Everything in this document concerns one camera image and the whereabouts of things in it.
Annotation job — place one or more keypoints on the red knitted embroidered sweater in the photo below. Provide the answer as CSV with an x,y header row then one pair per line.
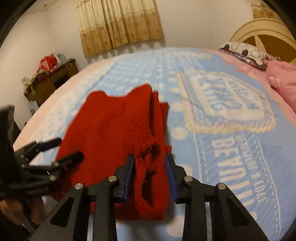
x,y
107,129

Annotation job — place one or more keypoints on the beige curtain beside headboard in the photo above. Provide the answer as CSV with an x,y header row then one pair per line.
x,y
261,10

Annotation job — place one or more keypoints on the red gift box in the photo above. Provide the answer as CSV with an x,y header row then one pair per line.
x,y
48,63

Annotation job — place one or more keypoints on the person's left hand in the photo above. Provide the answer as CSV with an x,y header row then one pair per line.
x,y
11,208

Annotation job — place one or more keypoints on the cream and brown headboard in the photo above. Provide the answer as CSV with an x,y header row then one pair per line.
x,y
269,35

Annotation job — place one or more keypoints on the pink pillow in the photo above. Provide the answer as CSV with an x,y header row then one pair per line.
x,y
281,77

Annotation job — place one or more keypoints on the beige patterned window curtain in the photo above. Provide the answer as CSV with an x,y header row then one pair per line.
x,y
107,25

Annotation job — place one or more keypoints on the pink and blue bed blanket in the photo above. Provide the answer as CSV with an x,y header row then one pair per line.
x,y
224,124

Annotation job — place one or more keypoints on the dark wooden desk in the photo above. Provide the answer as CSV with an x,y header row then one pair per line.
x,y
46,83

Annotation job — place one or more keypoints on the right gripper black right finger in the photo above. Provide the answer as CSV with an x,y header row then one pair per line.
x,y
210,211

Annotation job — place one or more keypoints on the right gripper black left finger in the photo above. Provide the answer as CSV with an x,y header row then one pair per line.
x,y
69,220

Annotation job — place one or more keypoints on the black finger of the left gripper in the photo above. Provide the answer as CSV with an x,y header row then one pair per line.
x,y
30,151
53,172

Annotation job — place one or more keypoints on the white patterned pillow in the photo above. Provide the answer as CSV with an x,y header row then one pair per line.
x,y
248,54

